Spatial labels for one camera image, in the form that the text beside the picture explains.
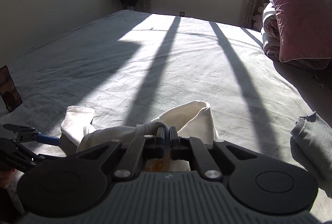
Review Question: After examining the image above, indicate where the grey bed sheet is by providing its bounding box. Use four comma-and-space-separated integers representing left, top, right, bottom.
1, 10, 331, 223

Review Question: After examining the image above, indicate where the pink velvet pillow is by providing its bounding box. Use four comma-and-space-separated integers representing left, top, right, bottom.
273, 0, 331, 63

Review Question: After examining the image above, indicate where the person's left hand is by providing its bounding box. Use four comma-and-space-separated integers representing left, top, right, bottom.
0, 169, 16, 189

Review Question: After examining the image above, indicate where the white garment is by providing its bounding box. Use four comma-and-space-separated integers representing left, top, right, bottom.
60, 100, 219, 172

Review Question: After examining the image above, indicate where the folded pink white quilt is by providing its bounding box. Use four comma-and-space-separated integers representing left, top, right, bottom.
252, 0, 331, 70

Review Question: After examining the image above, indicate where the grey folded garment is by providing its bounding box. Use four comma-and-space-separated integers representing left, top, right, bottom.
290, 111, 332, 183

